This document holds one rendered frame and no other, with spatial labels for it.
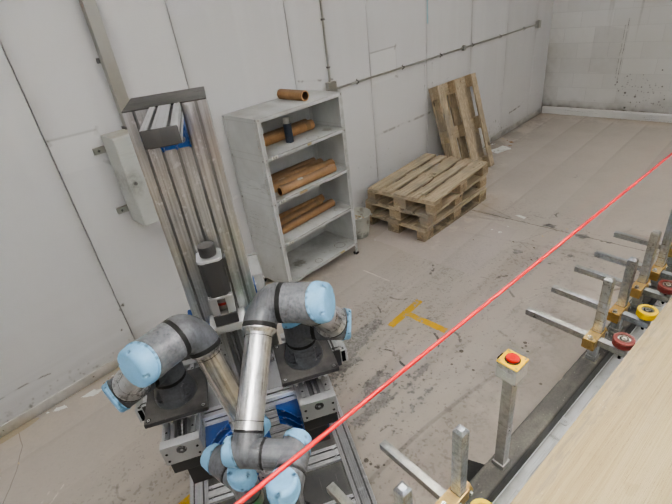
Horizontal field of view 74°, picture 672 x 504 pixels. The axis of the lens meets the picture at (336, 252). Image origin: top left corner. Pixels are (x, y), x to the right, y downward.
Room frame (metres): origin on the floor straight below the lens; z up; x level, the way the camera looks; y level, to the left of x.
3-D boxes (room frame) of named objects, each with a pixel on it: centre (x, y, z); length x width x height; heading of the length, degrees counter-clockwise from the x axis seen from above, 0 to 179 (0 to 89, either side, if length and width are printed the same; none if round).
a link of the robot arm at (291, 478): (0.61, 0.19, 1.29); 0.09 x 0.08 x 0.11; 168
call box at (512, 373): (0.98, -0.50, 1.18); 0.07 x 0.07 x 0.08; 37
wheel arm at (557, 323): (1.47, -1.01, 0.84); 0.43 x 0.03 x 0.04; 37
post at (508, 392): (0.99, -0.50, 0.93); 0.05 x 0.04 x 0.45; 127
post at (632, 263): (1.58, -1.29, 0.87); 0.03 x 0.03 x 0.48; 37
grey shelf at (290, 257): (3.67, 0.26, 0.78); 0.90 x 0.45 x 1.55; 133
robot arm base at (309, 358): (1.32, 0.18, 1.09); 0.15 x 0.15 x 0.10
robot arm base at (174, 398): (1.21, 0.66, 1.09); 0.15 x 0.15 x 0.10
